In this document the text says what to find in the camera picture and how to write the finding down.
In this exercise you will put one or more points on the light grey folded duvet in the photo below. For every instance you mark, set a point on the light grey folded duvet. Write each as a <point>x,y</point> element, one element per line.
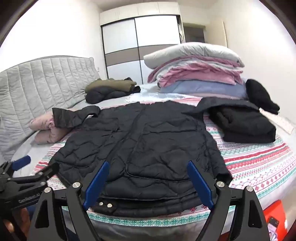
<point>194,52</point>

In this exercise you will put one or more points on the folded black clothes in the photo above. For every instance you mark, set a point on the folded black clothes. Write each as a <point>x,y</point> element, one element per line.
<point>245,127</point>

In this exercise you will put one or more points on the white sliding-door wardrobe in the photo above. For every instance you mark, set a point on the white sliding-door wardrobe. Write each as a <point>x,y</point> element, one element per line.
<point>152,34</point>

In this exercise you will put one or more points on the grey quilted headboard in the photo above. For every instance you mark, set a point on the grey quilted headboard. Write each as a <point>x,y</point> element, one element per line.
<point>41,85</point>

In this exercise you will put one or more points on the plain pink pillow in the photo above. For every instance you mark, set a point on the plain pink pillow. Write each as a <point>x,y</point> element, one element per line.
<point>50,135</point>

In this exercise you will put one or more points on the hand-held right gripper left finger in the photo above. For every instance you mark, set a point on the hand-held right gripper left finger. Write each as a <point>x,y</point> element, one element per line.
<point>96,185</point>

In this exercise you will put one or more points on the red green patterned bedspread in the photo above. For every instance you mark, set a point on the red green patterned bedspread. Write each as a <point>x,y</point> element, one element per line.
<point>254,160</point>

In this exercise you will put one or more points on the olive green jacket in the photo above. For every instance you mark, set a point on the olive green jacket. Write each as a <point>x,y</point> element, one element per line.
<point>108,85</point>

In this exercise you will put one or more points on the stack of folded bedding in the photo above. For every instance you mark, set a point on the stack of folded bedding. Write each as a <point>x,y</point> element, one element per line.
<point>198,71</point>

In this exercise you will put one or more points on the person's left hand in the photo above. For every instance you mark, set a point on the person's left hand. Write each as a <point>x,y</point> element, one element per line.
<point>9,226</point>

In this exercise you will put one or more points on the black puffer jacket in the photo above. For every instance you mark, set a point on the black puffer jacket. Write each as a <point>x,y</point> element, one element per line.
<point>104,96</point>

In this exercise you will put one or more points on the black quilted jacket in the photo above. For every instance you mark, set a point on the black quilted jacket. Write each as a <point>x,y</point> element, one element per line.
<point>143,143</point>

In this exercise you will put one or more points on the white door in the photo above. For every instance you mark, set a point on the white door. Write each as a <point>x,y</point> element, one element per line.
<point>217,32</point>

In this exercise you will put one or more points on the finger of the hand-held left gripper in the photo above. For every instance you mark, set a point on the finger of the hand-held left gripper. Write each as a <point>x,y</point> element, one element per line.
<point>44,175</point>
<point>22,162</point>

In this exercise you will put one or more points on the red box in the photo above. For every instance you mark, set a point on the red box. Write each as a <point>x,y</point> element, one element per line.
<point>274,210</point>

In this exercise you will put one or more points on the small black fleece garment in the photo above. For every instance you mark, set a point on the small black fleece garment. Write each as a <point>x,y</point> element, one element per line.
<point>261,95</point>

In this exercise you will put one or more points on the white printed strip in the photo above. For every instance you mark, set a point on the white printed strip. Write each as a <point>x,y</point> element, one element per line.
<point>279,121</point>

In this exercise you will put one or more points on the blue folded blanket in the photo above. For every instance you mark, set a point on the blue folded blanket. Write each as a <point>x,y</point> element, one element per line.
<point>203,88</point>

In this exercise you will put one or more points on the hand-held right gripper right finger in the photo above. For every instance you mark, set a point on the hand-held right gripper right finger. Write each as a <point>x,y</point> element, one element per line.
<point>200,185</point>

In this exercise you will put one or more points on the light blue lace-edged sheet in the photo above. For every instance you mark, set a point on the light blue lace-edged sheet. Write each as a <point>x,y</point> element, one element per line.
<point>148,92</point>

